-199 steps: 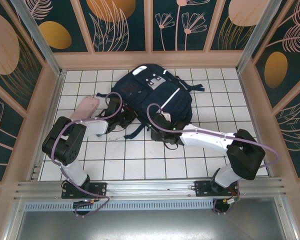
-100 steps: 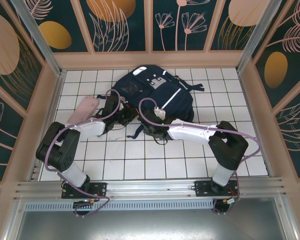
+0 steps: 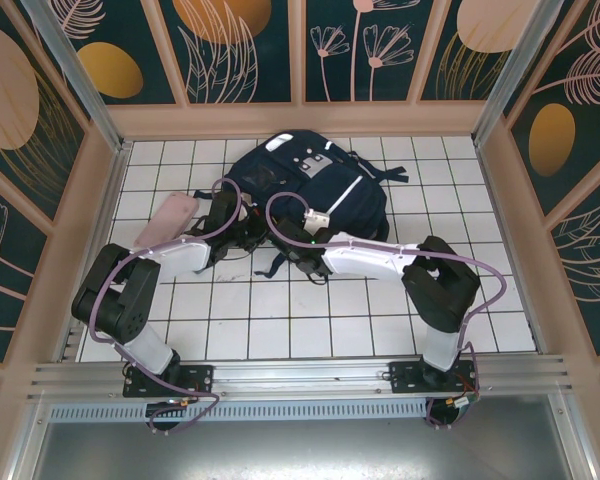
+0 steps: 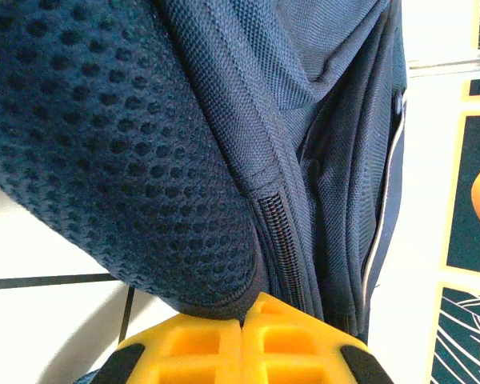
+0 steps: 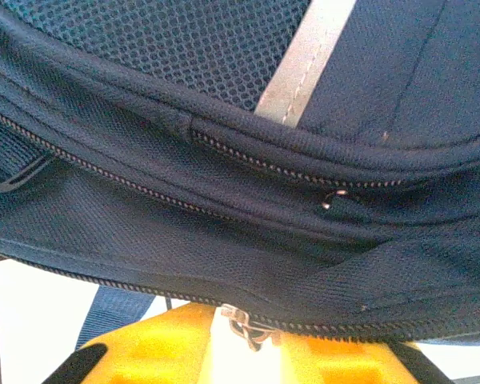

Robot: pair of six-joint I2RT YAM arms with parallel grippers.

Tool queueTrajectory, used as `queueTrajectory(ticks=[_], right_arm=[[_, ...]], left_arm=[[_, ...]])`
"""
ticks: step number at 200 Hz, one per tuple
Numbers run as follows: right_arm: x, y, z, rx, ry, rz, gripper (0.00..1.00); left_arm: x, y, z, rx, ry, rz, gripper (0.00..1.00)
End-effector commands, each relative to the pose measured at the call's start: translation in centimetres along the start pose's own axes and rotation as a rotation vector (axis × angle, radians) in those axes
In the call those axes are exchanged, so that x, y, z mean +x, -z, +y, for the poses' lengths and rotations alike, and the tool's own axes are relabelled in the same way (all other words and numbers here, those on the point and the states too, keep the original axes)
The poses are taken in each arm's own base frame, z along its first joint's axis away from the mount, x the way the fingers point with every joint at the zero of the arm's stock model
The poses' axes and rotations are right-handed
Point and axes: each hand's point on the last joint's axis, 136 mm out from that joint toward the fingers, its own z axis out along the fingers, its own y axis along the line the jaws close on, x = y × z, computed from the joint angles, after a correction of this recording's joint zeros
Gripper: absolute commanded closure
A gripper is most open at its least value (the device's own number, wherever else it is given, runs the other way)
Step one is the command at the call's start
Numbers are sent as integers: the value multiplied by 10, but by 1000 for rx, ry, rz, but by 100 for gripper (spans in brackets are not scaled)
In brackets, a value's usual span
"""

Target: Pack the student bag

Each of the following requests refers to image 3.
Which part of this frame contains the pink pencil case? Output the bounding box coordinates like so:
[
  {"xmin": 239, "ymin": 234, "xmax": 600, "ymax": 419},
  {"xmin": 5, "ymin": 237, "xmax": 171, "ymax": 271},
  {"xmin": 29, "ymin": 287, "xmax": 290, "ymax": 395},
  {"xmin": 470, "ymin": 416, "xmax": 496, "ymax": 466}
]
[{"xmin": 131, "ymin": 192, "xmax": 201, "ymax": 250}]

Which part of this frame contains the navy blue backpack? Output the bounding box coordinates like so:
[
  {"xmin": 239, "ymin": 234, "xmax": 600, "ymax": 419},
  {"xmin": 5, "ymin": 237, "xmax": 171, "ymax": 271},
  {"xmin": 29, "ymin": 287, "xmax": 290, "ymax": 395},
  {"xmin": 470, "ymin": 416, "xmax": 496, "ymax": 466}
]
[{"xmin": 194, "ymin": 129, "xmax": 409, "ymax": 279}]

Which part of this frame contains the grey metal sheet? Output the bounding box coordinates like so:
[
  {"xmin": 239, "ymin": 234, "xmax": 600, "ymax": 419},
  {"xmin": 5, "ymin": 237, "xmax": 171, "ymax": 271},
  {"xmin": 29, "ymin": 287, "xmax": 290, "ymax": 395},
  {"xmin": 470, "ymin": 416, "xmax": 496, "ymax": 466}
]
[{"xmin": 27, "ymin": 418, "xmax": 596, "ymax": 480}]

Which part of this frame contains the aluminium floor edge rail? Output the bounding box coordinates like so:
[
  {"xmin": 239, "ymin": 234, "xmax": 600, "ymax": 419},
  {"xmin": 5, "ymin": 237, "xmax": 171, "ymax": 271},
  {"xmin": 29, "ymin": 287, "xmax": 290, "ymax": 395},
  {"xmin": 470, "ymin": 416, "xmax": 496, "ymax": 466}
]
[{"xmin": 54, "ymin": 142, "xmax": 131, "ymax": 362}]

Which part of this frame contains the aluminium mounting rail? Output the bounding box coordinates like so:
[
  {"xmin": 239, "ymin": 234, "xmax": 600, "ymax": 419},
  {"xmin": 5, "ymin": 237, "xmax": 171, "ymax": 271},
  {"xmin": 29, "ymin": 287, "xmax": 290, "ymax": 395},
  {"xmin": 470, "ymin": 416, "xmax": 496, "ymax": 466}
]
[{"xmin": 27, "ymin": 352, "xmax": 576, "ymax": 402}]

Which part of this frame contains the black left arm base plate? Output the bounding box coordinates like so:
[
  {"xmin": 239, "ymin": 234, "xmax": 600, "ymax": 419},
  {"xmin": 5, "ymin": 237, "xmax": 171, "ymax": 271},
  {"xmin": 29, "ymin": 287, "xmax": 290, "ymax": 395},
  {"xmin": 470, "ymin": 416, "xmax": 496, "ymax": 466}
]
[{"xmin": 122, "ymin": 363, "xmax": 215, "ymax": 399}]

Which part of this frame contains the grey slotted cable duct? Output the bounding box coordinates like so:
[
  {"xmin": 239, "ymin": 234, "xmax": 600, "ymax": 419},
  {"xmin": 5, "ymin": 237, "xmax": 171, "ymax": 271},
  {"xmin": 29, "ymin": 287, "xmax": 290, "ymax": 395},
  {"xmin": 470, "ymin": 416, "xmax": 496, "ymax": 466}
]
[{"xmin": 47, "ymin": 401, "xmax": 431, "ymax": 422}]

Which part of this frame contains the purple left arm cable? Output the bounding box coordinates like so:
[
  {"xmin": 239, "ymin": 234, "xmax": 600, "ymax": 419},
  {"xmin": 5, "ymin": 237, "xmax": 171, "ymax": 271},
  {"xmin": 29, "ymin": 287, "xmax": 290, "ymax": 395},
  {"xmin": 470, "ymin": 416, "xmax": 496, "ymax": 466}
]
[{"xmin": 87, "ymin": 177, "xmax": 244, "ymax": 436}]

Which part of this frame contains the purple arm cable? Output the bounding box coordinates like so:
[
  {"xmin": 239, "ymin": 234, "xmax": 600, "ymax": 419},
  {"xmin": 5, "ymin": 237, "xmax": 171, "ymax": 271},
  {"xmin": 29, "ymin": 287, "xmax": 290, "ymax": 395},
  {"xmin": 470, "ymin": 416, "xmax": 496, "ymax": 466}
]
[
  {"xmin": 87, "ymin": 177, "xmax": 244, "ymax": 436},
  {"xmin": 267, "ymin": 193, "xmax": 509, "ymax": 431}
]

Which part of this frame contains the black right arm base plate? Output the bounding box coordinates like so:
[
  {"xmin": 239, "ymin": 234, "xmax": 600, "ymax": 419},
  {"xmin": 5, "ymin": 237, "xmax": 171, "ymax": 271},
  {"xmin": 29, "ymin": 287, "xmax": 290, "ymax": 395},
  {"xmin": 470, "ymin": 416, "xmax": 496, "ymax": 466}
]
[{"xmin": 388, "ymin": 359, "xmax": 482, "ymax": 397}]

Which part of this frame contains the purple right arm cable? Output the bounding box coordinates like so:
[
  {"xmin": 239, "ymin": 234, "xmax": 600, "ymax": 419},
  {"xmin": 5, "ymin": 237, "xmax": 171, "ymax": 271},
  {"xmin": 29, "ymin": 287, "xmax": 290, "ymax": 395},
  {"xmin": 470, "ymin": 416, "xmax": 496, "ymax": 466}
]
[{"xmin": 267, "ymin": 193, "xmax": 509, "ymax": 431}]

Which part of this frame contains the aluminium corner post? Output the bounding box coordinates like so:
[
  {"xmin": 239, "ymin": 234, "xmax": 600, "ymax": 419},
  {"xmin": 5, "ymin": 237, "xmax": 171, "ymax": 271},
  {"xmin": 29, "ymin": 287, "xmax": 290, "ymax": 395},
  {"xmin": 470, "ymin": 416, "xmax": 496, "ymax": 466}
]
[
  {"xmin": 18, "ymin": 0, "xmax": 133, "ymax": 154},
  {"xmin": 472, "ymin": 0, "xmax": 567, "ymax": 146}
]

